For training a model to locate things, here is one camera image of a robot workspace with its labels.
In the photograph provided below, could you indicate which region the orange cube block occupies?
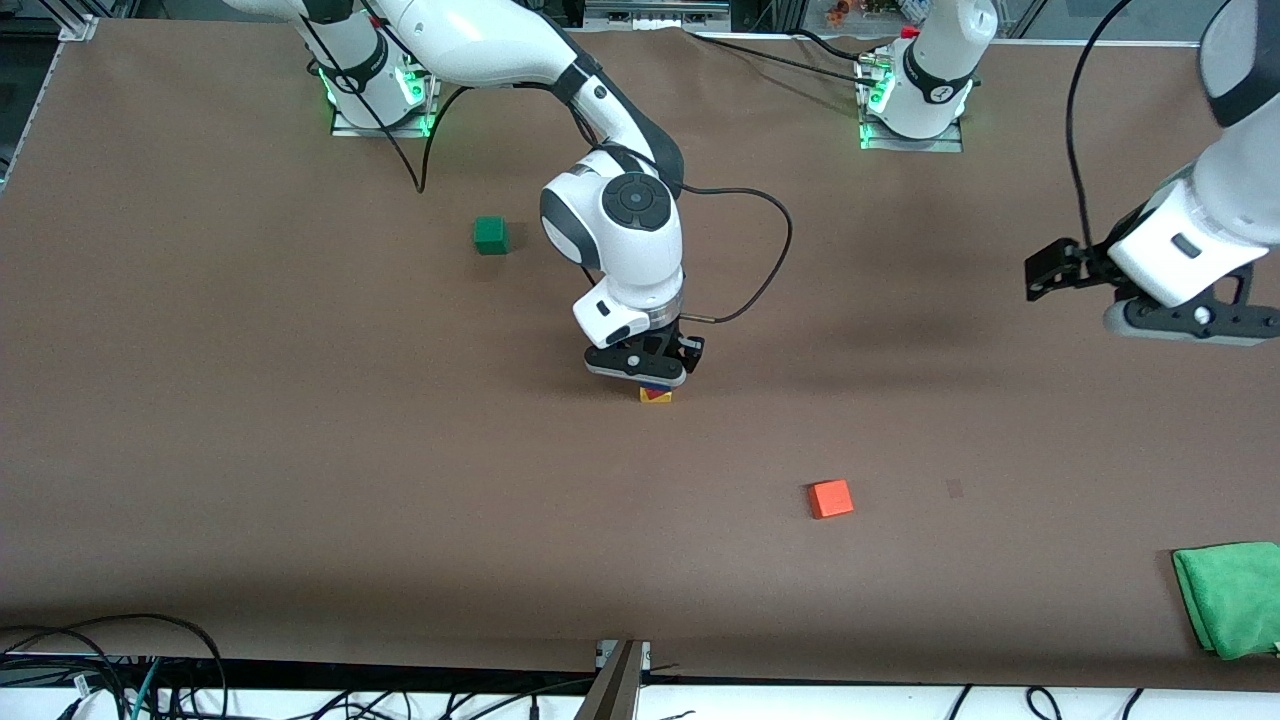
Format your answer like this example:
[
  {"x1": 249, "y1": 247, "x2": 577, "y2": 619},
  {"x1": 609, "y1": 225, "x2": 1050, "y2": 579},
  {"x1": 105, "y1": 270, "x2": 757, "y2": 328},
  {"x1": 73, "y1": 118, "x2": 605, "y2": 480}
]
[{"x1": 807, "y1": 479, "x2": 856, "y2": 521}]

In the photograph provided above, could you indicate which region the brown paper table cover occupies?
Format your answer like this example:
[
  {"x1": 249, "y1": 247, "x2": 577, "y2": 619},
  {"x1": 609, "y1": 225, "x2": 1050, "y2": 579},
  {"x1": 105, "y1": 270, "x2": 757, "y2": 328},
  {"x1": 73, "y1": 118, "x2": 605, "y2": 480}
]
[{"x1": 0, "y1": 20, "x2": 1280, "y2": 693}]

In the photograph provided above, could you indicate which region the green folded cloth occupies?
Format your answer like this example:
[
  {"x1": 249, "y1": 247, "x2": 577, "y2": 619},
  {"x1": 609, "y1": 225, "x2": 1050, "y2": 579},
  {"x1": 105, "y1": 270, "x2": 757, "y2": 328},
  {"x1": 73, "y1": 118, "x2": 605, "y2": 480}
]
[{"x1": 1172, "y1": 541, "x2": 1280, "y2": 661}]

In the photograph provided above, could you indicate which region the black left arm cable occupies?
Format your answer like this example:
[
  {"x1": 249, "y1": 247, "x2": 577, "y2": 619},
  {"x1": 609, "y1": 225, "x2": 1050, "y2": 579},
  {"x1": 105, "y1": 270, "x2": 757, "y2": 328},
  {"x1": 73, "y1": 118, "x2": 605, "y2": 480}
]
[{"x1": 1065, "y1": 0, "x2": 1141, "y2": 251}]

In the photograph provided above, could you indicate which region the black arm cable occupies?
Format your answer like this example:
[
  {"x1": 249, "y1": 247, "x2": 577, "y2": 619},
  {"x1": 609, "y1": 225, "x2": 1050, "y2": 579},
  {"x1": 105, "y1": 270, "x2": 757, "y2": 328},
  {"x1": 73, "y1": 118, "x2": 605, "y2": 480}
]
[
  {"x1": 300, "y1": 10, "x2": 795, "y2": 326},
  {"x1": 1065, "y1": 0, "x2": 1141, "y2": 251}
]

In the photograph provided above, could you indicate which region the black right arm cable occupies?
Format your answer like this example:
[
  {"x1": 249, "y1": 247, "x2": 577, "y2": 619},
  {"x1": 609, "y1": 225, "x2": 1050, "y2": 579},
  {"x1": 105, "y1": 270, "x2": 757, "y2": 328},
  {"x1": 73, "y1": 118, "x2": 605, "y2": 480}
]
[{"x1": 300, "y1": 10, "x2": 795, "y2": 326}]

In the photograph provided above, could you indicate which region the short black base cable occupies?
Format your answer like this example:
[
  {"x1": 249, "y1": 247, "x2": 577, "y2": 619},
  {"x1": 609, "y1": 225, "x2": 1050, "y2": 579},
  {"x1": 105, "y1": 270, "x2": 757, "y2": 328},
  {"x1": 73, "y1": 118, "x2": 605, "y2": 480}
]
[{"x1": 788, "y1": 28, "x2": 873, "y2": 65}]

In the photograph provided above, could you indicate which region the long black base cable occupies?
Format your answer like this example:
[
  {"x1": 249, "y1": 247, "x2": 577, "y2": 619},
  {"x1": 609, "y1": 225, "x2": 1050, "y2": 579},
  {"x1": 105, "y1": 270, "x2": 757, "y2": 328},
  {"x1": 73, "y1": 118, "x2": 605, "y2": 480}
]
[{"x1": 686, "y1": 30, "x2": 873, "y2": 83}]

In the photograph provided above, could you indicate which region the small silver mounting bracket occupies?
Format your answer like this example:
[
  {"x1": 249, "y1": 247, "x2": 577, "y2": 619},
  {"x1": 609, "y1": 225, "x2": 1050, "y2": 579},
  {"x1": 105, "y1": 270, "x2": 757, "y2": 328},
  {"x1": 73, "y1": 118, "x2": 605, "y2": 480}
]
[{"x1": 596, "y1": 640, "x2": 652, "y2": 673}]

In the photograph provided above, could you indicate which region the aluminium frame beam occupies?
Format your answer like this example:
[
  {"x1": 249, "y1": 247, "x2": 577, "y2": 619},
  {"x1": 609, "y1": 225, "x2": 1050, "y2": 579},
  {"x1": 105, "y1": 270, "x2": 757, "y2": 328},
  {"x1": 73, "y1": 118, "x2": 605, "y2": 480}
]
[{"x1": 585, "y1": 0, "x2": 732, "y2": 31}]

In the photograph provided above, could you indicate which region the aluminium profile post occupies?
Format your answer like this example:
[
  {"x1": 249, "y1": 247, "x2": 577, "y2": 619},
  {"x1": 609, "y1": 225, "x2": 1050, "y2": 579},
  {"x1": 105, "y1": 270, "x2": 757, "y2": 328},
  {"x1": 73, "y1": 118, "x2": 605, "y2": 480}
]
[{"x1": 575, "y1": 640, "x2": 646, "y2": 720}]

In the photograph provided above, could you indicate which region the black looped cable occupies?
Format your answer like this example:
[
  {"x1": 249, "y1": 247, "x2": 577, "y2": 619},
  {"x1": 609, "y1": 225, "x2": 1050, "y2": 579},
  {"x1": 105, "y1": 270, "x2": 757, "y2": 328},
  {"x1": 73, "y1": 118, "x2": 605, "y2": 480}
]
[{"x1": 0, "y1": 612, "x2": 229, "y2": 720}]

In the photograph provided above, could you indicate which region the teal cable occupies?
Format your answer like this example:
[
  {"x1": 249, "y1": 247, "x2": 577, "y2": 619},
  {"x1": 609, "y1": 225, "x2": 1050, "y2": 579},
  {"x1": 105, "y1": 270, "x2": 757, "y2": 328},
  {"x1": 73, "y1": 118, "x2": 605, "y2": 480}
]
[{"x1": 128, "y1": 656, "x2": 162, "y2": 720}]

